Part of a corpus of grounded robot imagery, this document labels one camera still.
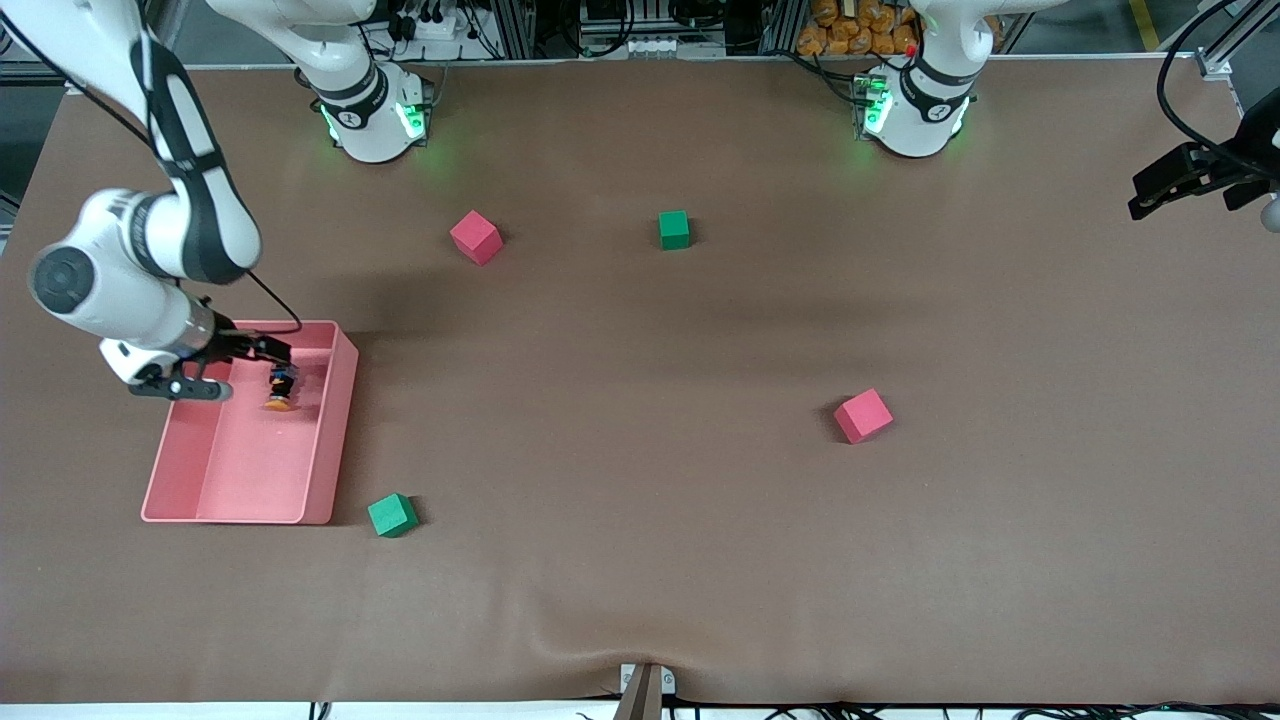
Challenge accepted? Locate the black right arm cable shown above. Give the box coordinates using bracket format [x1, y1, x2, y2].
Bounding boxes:
[0, 8, 303, 336]

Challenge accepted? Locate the metal clamp bracket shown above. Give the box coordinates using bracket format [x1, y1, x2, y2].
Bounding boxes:
[612, 662, 677, 720]

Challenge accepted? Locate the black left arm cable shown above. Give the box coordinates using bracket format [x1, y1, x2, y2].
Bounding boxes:
[1156, 0, 1280, 153]

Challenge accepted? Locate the pink plastic tray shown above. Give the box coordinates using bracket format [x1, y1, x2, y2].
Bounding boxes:
[140, 319, 360, 526]

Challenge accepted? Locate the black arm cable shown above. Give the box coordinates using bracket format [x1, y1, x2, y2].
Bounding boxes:
[0, 8, 303, 336]
[1156, 0, 1280, 153]

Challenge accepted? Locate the aluminium frame corner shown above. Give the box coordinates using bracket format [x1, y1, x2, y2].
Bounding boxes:
[1160, 0, 1280, 111]

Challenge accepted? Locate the black electronics box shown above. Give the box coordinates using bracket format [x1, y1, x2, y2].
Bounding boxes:
[578, 0, 646, 33]

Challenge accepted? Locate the pink foam cube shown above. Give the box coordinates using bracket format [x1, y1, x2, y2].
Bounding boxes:
[449, 210, 504, 267]
[834, 388, 895, 445]

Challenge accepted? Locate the aluminium frame post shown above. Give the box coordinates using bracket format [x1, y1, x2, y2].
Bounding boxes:
[492, 0, 536, 59]
[762, 0, 807, 56]

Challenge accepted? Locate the bag of orange snacks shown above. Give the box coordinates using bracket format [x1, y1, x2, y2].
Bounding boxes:
[797, 0, 921, 58]

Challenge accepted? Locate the white power strip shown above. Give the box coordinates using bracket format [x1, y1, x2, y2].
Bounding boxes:
[395, 8, 463, 41]

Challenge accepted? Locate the white terminal strip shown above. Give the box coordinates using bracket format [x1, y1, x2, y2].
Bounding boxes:
[622, 36, 727, 57]

